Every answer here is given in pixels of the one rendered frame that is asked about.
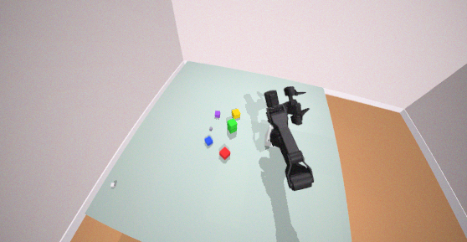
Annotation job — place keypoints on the red block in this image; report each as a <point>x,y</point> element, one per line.
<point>224,153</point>

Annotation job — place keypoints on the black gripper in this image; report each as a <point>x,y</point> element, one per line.
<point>290,92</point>

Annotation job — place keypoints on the yellow block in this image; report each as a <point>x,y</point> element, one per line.
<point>236,113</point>

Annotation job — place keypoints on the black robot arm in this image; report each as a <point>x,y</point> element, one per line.
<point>298,176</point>

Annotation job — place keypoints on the blue block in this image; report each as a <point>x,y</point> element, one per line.
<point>208,140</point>

